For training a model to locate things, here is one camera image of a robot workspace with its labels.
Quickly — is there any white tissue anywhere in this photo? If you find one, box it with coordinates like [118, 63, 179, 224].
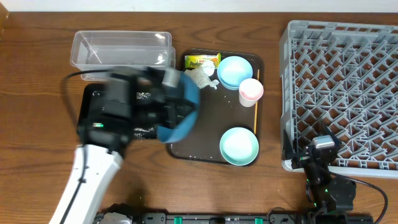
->
[185, 60, 220, 90]

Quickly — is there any pink cup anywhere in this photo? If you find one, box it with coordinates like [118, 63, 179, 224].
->
[238, 78, 264, 107]

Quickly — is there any black plastic tray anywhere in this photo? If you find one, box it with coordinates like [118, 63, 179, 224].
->
[76, 83, 157, 139]

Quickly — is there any light blue bowl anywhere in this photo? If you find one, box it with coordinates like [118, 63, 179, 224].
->
[217, 56, 253, 90]

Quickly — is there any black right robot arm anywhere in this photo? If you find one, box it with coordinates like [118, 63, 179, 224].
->
[282, 124, 356, 223]

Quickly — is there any grey dishwasher rack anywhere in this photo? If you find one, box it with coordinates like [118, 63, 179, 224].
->
[279, 20, 397, 179]

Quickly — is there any wooden chopstick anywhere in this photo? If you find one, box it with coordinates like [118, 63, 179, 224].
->
[253, 69, 260, 135]

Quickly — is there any green yellow snack wrapper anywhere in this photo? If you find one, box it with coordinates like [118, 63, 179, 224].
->
[184, 53, 221, 69]

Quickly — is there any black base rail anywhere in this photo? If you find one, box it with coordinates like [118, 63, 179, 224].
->
[93, 212, 374, 224]

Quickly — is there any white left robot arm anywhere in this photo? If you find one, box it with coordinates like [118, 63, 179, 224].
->
[51, 67, 200, 223]

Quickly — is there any dark blue plate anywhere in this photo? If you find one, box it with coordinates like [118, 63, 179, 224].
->
[157, 71, 200, 143]

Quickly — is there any clear plastic bin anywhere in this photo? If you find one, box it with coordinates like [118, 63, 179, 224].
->
[70, 30, 175, 71]

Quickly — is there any mint green bowl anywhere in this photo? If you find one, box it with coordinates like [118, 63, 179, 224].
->
[220, 127, 259, 166]

